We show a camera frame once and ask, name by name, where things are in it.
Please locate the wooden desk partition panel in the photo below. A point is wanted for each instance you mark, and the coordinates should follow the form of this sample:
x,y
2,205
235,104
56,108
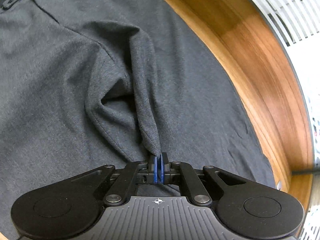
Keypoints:
x,y
253,58

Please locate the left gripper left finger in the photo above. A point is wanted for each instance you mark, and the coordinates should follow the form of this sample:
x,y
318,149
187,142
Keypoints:
x,y
72,206

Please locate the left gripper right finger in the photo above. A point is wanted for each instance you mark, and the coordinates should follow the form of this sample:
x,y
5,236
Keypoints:
x,y
242,206

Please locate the dark grey garment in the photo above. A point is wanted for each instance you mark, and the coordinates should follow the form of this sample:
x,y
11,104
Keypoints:
x,y
86,83

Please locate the frosted striped glass screen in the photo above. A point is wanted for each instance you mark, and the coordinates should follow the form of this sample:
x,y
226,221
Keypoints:
x,y
296,25

